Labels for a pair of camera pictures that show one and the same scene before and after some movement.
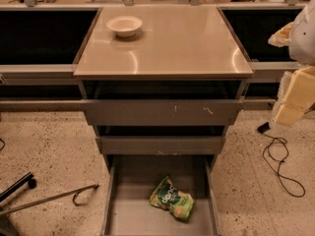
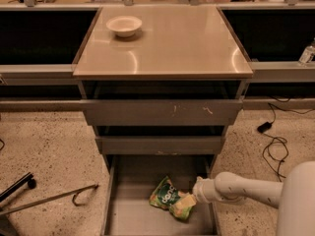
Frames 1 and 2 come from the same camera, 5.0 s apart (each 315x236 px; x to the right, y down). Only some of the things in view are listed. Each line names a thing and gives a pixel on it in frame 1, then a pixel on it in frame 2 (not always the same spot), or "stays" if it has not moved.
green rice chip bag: [166, 197] stays
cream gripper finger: [296, 92] -> [191, 194]
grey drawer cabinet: [161, 86] stays
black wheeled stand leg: [29, 177] stays
